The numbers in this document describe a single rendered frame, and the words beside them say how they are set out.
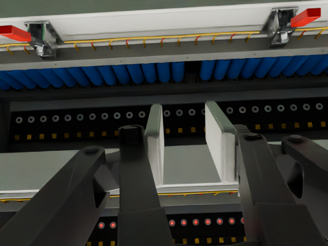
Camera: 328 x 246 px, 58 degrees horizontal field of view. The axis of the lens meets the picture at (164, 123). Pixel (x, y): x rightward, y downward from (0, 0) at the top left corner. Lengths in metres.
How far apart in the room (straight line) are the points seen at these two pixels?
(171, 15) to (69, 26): 0.11
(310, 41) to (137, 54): 0.21
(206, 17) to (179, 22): 0.03
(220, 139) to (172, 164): 0.20
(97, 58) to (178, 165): 0.16
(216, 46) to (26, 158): 0.26
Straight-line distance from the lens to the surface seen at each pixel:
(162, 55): 0.37
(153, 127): 0.15
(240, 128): 0.17
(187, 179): 0.34
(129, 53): 0.37
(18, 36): 0.31
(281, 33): 0.36
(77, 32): 0.37
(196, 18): 0.35
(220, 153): 0.15
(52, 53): 0.38
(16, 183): 0.39
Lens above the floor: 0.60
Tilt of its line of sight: 8 degrees up
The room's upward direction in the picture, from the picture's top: 177 degrees clockwise
